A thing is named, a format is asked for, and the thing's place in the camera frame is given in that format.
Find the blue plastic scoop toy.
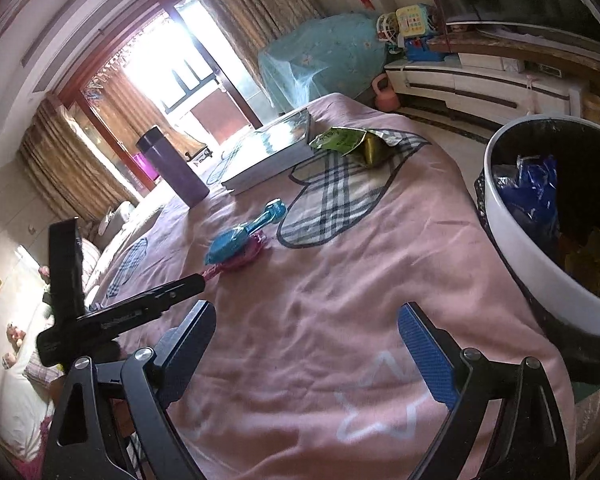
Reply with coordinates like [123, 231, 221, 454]
[204, 198, 287, 264]

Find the pink plastic scoop toy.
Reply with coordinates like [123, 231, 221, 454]
[201, 232, 268, 281]

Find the yellow snack packet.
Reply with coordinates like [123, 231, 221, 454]
[565, 230, 600, 298]

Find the blue clear plastic wrapper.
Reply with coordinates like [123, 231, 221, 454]
[492, 156, 558, 249]

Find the white trash bin black liner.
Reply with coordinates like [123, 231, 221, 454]
[476, 115, 600, 382]

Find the beige curtain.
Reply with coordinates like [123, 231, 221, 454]
[17, 93, 142, 223]

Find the purple thermos bottle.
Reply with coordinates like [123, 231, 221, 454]
[136, 126, 210, 208]

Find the pink patterned tablecloth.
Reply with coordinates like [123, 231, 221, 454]
[91, 93, 576, 479]

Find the colourful children's book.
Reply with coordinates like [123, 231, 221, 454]
[220, 108, 314, 193]

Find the green snack packet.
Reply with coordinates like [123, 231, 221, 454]
[309, 127, 406, 169]

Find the white TV cabinet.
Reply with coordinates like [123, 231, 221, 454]
[385, 55, 588, 125]

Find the pink kettlebell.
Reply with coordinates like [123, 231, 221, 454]
[372, 73, 401, 113]

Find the teal covered furniture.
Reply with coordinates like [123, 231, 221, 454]
[258, 13, 386, 113]

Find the toy phone activity box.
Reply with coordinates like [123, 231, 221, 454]
[376, 3, 444, 62]

